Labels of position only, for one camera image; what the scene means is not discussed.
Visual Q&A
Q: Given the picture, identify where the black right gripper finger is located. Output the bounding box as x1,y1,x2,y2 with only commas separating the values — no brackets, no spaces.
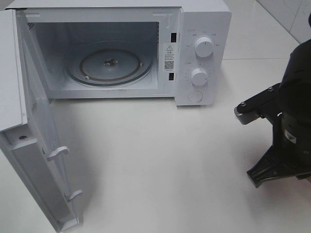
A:
234,83,281,125
247,146,298,188

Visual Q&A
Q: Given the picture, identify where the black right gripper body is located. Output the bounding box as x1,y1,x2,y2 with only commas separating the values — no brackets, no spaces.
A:
272,111,311,180

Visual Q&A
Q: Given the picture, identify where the round white door button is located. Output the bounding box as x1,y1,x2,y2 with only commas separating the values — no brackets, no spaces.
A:
188,91,203,102

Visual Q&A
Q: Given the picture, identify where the white microwave door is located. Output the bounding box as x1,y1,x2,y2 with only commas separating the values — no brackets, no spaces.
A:
0,9,81,232

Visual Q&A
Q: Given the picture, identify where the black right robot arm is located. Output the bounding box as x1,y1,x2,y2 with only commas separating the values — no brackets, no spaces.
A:
234,40,311,187

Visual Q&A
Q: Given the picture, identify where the white lower microwave knob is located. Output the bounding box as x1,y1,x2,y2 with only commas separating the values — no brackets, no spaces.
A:
190,68,209,86

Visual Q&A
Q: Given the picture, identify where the white microwave knob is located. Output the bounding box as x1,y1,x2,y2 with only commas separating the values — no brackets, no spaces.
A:
190,68,209,86
194,35,214,58

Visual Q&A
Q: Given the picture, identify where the white upper microwave knob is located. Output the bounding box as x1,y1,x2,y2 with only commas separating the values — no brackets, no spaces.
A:
194,35,214,58

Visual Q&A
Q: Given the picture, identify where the white microwave oven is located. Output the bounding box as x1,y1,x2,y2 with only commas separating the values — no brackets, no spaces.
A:
0,0,232,106

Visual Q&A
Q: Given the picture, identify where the white warning label sticker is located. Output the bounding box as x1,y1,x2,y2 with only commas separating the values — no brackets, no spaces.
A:
163,43,176,72

